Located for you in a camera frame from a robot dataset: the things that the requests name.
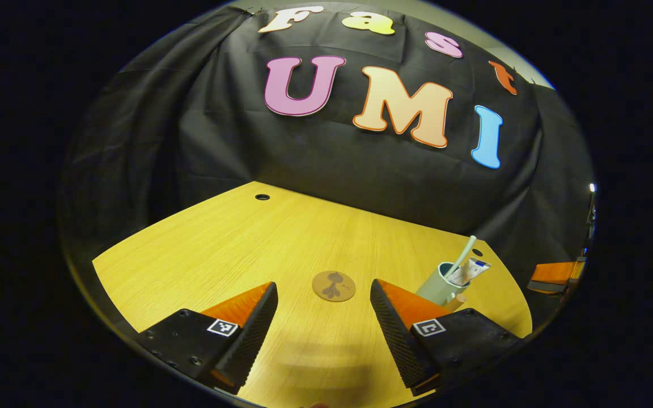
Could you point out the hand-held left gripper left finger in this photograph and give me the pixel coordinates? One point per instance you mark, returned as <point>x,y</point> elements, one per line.
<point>253,340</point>

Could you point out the round cork coaster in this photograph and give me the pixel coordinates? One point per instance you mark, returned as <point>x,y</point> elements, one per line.
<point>346,292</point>

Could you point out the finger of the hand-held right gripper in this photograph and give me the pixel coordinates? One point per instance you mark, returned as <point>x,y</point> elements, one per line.
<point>556,273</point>

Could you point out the wooden desktop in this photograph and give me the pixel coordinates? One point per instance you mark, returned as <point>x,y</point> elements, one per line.
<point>247,243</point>

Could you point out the white toothpaste tube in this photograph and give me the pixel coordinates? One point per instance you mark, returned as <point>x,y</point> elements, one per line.
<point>474,269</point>

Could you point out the black backdrop cloth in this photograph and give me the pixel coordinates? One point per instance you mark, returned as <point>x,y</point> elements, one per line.
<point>332,158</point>

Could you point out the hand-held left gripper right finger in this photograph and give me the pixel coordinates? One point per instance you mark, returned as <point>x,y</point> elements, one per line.
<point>397,340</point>

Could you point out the dark stand with light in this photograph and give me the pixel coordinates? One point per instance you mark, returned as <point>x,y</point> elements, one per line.
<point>591,218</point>

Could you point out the white toothbrush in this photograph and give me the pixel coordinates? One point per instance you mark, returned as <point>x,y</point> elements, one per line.
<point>465,253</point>

